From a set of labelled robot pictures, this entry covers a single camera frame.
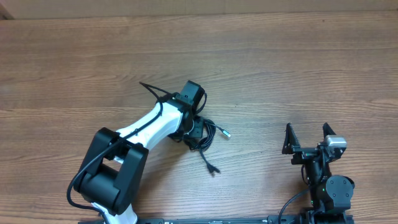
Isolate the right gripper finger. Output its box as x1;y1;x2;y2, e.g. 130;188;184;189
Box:
322;123;336;138
282;123;300;154

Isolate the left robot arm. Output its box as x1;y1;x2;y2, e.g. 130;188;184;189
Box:
67;81;206;223

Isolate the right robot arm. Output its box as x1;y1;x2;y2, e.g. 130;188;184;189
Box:
277;123;355;224

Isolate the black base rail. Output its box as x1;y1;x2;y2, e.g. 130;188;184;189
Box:
78;215;354;224

